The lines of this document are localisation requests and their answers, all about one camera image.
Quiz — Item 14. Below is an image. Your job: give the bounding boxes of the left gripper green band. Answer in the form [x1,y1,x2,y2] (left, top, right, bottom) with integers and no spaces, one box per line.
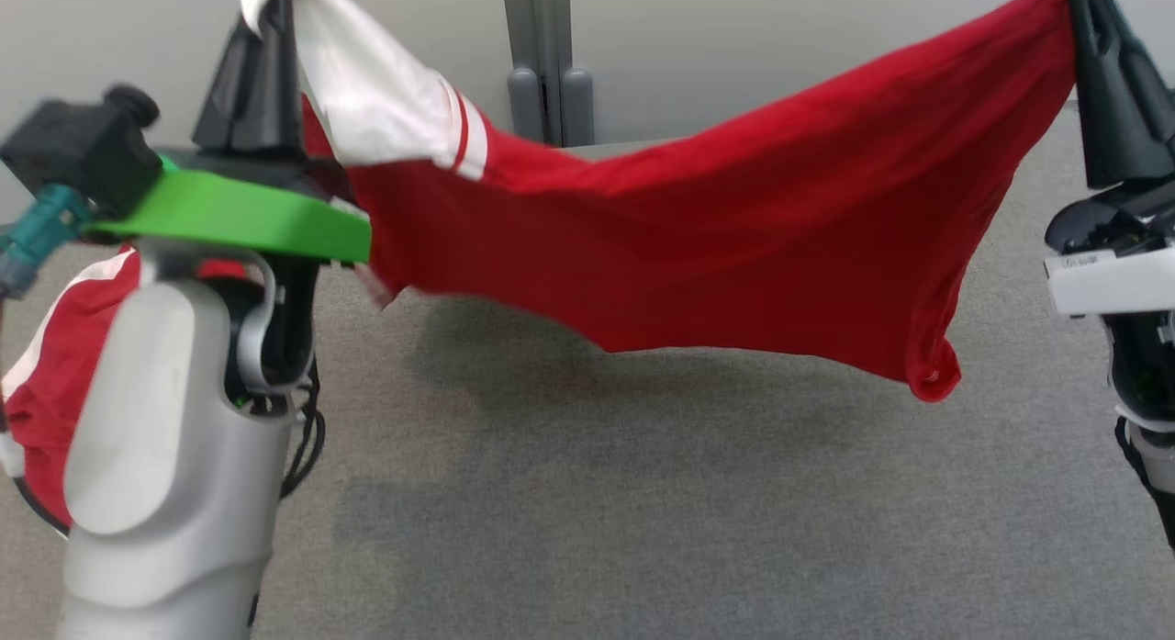
[87,0,374,265]

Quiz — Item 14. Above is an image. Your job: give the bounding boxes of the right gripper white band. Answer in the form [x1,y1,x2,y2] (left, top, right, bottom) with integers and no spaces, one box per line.
[1044,0,1175,319]

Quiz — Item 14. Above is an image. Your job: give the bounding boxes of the red shorts white stripe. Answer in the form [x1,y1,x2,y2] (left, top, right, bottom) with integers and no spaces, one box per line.
[0,245,260,533]

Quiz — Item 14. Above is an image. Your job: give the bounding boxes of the red shirt white sleeves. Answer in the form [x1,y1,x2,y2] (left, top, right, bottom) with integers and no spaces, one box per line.
[236,0,1102,403]

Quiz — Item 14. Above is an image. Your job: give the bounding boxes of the left teal plug cable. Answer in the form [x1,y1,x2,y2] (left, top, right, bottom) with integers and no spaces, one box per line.
[0,183,95,298]

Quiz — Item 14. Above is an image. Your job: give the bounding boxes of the grey metal post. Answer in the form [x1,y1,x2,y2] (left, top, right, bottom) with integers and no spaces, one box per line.
[500,0,597,149]

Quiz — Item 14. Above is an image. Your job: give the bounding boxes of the left arm black cables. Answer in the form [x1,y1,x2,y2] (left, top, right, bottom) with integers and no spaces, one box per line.
[278,354,328,500]

